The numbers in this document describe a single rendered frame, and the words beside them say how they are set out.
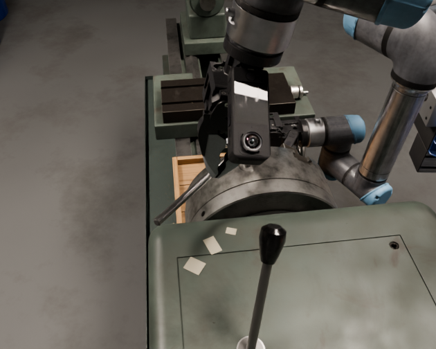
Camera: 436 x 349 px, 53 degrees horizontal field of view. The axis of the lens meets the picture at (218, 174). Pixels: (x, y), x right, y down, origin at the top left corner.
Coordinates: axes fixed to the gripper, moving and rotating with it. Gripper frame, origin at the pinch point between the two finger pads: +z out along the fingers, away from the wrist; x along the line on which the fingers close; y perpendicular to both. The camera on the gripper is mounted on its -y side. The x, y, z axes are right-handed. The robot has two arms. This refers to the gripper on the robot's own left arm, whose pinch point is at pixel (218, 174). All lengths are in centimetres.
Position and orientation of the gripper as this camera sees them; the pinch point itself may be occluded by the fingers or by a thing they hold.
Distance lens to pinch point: 62.9
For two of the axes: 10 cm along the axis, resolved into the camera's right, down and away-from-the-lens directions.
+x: -9.7, -0.8, -2.5
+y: -1.2, -7.1, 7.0
